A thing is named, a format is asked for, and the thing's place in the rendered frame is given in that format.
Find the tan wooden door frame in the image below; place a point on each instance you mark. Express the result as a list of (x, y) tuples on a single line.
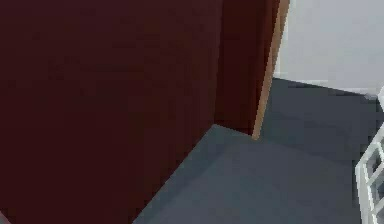
[(268, 73)]

